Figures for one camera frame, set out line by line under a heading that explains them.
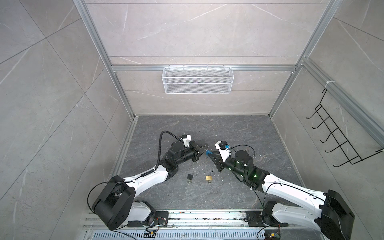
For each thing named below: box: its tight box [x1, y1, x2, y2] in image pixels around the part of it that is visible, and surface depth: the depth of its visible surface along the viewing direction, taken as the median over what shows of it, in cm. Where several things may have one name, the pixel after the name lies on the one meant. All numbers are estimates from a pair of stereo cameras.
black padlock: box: [186, 174, 194, 184], surface depth 89 cm
